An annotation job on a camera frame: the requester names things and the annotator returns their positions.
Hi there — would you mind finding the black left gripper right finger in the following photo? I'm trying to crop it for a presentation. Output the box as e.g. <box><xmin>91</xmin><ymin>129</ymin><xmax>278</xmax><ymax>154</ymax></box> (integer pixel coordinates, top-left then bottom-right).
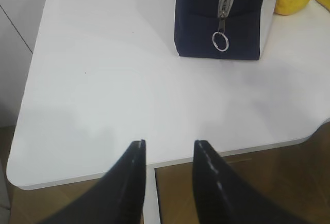
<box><xmin>193</xmin><ymin>140</ymin><xmax>306</xmax><ymax>224</ymax></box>

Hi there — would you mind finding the navy insulated lunch bag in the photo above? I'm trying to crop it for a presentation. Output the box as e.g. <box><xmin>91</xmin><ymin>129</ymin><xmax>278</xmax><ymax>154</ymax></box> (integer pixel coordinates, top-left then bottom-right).
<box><xmin>174</xmin><ymin>0</ymin><xmax>276</xmax><ymax>60</ymax></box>

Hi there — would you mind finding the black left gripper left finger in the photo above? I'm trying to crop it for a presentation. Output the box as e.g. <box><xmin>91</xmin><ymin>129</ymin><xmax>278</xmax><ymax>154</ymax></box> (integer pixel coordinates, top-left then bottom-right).
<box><xmin>42</xmin><ymin>140</ymin><xmax>146</xmax><ymax>223</ymax></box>

